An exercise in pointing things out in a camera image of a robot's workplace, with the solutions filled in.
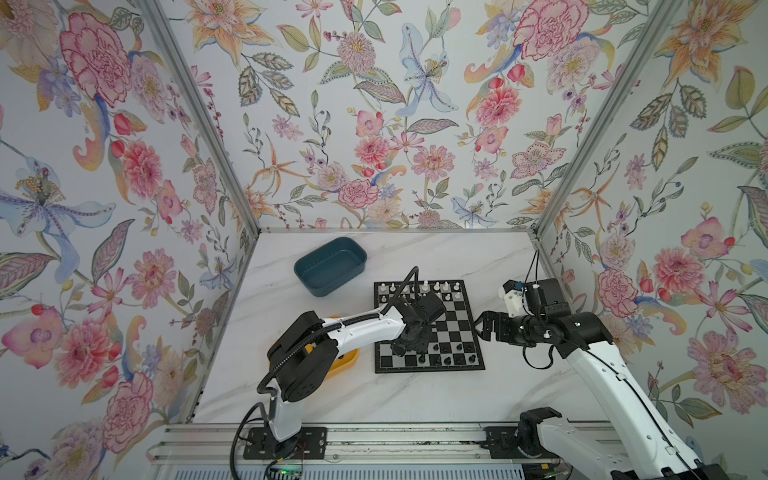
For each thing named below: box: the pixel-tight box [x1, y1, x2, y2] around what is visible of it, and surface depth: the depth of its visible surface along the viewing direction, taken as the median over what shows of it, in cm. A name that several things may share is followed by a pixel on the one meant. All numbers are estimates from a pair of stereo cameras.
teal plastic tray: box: [294, 236, 368, 298], surface depth 111 cm
